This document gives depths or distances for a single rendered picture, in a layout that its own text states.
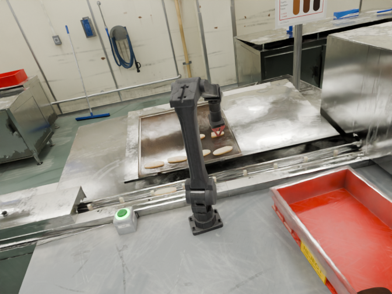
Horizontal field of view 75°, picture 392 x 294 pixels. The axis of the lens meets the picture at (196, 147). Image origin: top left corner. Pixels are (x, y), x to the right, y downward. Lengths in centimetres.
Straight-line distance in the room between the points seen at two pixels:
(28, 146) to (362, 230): 345
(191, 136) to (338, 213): 60
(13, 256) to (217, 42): 385
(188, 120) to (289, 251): 53
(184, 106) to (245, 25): 414
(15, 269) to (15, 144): 245
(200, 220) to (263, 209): 26
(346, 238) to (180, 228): 57
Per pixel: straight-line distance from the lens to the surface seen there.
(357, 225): 105
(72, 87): 503
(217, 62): 450
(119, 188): 133
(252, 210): 105
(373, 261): 98
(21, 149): 377
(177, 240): 100
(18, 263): 145
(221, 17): 441
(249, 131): 136
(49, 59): 501
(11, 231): 130
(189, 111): 76
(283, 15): 189
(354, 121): 132
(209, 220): 97
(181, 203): 109
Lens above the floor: 159
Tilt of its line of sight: 32 degrees down
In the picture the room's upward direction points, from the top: 11 degrees counter-clockwise
